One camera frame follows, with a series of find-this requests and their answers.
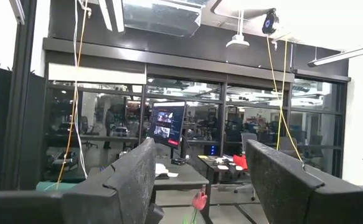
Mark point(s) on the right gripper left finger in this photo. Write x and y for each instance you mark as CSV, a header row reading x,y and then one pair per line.
x,y
122,193

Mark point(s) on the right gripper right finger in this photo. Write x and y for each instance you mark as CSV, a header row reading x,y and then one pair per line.
x,y
293,193

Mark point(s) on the red artificial flower stem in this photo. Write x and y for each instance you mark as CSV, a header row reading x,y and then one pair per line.
x,y
199,200

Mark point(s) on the black smartphone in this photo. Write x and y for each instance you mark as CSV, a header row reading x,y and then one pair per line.
x,y
162,176

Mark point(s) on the white crumpled paper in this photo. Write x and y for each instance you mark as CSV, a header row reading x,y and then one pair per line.
x,y
161,169

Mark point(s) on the red plastic box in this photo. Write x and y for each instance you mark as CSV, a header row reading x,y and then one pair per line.
x,y
240,161

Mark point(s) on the teal floor mat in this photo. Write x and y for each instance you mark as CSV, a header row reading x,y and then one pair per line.
x,y
59,186

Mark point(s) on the small black box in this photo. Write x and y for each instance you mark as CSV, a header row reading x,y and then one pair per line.
x,y
178,161

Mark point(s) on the person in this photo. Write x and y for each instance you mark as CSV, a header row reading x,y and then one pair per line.
x,y
108,127

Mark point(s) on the grey two-tier desk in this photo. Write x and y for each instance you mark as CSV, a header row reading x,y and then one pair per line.
x,y
187,177

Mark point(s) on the grey office chair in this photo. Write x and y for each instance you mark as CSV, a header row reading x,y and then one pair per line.
x,y
249,141

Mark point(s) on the dark cluttered desk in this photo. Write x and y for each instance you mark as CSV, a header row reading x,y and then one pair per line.
x,y
212,165

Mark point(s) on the small computer blue lights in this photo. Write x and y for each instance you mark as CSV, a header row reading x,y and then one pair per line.
x,y
212,150

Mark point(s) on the white linear ceiling light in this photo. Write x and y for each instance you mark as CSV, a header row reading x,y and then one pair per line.
x,y
112,15
343,56

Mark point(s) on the white ceiling projector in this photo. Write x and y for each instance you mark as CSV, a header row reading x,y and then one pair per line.
x,y
237,42

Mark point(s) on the computer monitor showing camera feeds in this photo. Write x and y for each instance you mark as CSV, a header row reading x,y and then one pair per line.
x,y
167,124

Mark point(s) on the black ceiling camera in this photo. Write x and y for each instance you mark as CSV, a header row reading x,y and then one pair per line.
x,y
270,21

